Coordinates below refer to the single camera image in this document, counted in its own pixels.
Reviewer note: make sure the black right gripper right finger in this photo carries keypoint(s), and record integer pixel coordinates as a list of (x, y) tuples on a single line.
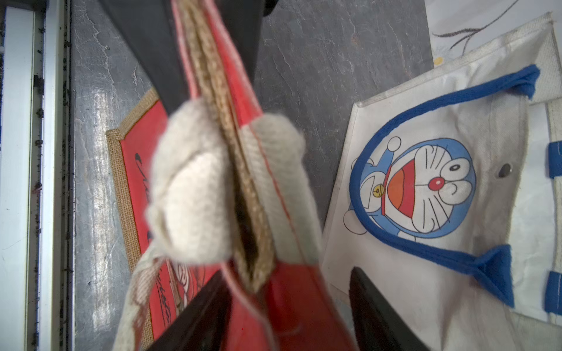
[(377, 325)]

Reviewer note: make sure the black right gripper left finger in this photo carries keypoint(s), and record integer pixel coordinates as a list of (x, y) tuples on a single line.
[(148, 29)]

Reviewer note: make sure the red Christmas jute bag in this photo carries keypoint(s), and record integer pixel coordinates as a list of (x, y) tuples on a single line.
[(219, 220)]

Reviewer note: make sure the white Doraemon canvas bag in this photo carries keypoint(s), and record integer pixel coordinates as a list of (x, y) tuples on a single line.
[(448, 198)]

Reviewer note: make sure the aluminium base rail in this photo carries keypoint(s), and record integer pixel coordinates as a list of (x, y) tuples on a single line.
[(34, 175)]

